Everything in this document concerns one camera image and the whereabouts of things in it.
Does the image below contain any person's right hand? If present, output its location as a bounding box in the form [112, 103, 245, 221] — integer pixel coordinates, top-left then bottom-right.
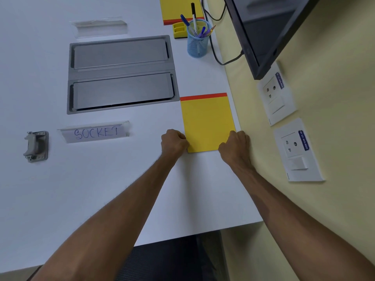
[218, 130, 252, 171]

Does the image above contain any person's left hand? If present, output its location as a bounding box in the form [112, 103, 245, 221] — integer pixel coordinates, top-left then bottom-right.
[161, 129, 190, 161]

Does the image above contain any yellow notepad with red strip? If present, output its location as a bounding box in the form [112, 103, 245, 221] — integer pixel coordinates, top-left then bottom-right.
[179, 92, 237, 153]
[159, 0, 204, 26]

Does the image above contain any person's right forearm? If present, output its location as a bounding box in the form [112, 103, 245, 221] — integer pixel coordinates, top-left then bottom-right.
[227, 164, 375, 281]

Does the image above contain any person's left forearm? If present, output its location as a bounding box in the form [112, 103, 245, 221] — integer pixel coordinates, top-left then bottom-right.
[31, 152, 183, 281]

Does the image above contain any clear acrylic label stand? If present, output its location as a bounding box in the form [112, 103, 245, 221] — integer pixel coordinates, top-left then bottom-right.
[58, 121, 130, 144]

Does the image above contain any grey table socket box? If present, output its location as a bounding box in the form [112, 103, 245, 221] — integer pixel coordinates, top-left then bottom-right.
[67, 35, 180, 115]

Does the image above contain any blue mesh pen holder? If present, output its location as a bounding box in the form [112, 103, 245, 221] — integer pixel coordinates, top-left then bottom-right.
[187, 19, 212, 58]

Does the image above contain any yellow desk organizer tray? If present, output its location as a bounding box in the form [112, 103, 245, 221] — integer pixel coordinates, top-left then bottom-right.
[172, 22, 188, 39]

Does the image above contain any blue pen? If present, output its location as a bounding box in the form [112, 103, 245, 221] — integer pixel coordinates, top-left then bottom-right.
[180, 14, 196, 36]

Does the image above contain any black monitor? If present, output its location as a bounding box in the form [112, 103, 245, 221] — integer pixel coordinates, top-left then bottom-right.
[223, 0, 322, 80]

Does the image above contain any black and white marker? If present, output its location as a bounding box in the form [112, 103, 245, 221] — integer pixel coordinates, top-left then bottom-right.
[191, 2, 198, 34]

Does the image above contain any empty clear acrylic stand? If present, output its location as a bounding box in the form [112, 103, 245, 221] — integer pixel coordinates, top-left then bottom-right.
[70, 17, 128, 39]

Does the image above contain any white wall socket plate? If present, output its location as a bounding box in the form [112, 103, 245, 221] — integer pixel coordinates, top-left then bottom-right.
[257, 62, 297, 126]
[274, 118, 325, 182]

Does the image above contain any black cable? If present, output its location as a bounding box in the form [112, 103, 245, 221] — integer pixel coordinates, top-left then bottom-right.
[200, 0, 244, 66]

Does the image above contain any grey metal cable clip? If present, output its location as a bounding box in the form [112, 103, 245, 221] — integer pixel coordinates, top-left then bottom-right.
[23, 131, 49, 163]

